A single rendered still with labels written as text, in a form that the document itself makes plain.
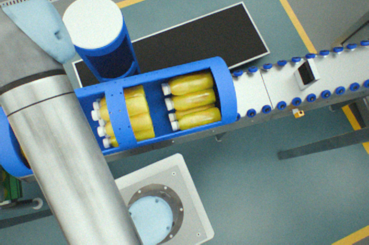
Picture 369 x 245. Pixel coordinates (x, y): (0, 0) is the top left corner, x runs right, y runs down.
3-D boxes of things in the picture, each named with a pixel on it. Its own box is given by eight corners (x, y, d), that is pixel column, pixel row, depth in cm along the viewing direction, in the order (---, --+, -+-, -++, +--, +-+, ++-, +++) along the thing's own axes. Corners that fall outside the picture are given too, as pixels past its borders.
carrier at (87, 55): (99, 89, 214) (129, 109, 211) (49, 29, 130) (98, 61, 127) (121, 61, 221) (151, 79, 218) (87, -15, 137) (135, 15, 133)
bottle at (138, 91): (141, 87, 111) (95, 98, 109) (146, 104, 112) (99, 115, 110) (142, 86, 118) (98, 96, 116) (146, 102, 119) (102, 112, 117)
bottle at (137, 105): (149, 115, 109) (101, 127, 108) (145, 101, 113) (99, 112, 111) (145, 105, 104) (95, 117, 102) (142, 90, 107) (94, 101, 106)
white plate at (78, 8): (49, 27, 129) (50, 29, 130) (98, 59, 126) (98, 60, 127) (87, -15, 135) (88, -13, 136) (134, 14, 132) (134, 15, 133)
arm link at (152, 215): (179, 227, 83) (180, 234, 70) (137, 248, 81) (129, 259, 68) (163, 188, 86) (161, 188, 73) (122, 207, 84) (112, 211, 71)
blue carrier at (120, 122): (230, 129, 128) (244, 111, 101) (34, 179, 119) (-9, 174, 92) (212, 73, 136) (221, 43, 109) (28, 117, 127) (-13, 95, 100)
